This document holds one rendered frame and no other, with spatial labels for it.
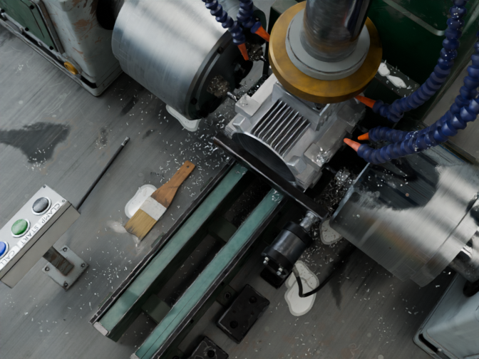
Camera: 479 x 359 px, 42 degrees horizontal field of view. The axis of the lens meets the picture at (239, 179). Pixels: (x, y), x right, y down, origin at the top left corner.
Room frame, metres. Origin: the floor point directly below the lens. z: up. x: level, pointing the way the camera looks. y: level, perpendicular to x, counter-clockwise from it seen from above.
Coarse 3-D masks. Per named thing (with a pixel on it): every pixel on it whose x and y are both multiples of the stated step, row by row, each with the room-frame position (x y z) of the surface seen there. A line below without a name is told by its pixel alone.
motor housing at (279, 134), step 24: (264, 96) 0.54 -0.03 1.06; (264, 120) 0.47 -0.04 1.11; (288, 120) 0.48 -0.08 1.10; (336, 120) 0.50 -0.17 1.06; (360, 120) 0.53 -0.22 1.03; (240, 144) 0.48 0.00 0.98; (264, 144) 0.43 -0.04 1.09; (288, 144) 0.44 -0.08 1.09; (336, 144) 0.47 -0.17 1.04; (288, 168) 0.45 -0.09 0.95; (312, 168) 0.41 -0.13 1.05
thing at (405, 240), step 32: (416, 128) 0.46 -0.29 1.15; (416, 160) 0.39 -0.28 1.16; (448, 160) 0.40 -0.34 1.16; (352, 192) 0.34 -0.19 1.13; (384, 192) 0.34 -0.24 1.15; (416, 192) 0.34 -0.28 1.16; (448, 192) 0.34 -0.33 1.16; (352, 224) 0.30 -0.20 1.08; (384, 224) 0.30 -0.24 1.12; (416, 224) 0.29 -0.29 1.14; (448, 224) 0.29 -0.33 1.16; (384, 256) 0.26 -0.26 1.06; (416, 256) 0.25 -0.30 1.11; (448, 256) 0.25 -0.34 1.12
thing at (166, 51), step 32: (128, 0) 0.67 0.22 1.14; (160, 0) 0.66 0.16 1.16; (192, 0) 0.67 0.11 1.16; (224, 0) 0.68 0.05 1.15; (128, 32) 0.62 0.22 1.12; (160, 32) 0.61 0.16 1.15; (192, 32) 0.60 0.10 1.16; (224, 32) 0.61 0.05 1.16; (128, 64) 0.58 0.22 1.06; (160, 64) 0.56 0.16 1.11; (192, 64) 0.55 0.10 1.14; (224, 64) 0.59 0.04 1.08; (160, 96) 0.54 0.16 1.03; (192, 96) 0.52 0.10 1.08; (224, 96) 0.54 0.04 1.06
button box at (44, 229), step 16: (48, 192) 0.32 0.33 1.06; (32, 208) 0.29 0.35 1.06; (48, 208) 0.29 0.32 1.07; (64, 208) 0.29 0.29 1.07; (32, 224) 0.26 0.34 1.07; (48, 224) 0.26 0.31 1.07; (64, 224) 0.27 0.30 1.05; (0, 240) 0.23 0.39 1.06; (16, 240) 0.23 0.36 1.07; (32, 240) 0.23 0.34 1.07; (48, 240) 0.24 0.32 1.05; (0, 256) 0.20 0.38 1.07; (16, 256) 0.20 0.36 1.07; (32, 256) 0.21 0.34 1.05; (0, 272) 0.18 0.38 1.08; (16, 272) 0.18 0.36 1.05
